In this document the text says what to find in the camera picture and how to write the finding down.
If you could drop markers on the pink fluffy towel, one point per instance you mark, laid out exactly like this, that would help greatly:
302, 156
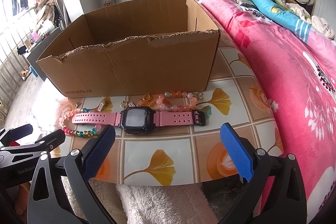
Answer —
154, 204

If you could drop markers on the pink floral bed quilt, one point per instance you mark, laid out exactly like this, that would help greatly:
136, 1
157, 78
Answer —
298, 79

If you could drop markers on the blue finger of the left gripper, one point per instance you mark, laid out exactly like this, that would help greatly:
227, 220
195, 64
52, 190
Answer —
51, 141
10, 137

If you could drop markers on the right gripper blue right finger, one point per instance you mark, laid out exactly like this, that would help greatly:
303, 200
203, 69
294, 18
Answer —
286, 202

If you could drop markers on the gold heart pendant earring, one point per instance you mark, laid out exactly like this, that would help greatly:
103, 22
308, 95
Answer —
199, 95

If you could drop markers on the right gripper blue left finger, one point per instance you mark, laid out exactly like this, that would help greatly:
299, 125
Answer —
48, 202

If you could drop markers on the pink strap digital watch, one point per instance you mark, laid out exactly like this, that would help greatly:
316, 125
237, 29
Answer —
141, 120

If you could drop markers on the gold rectangular drop earring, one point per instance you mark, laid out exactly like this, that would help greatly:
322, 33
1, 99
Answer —
101, 105

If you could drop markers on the brown cardboard box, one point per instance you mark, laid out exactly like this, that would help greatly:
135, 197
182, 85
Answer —
133, 48

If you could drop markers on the blue patterned blanket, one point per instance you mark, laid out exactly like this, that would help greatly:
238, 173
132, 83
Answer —
295, 18

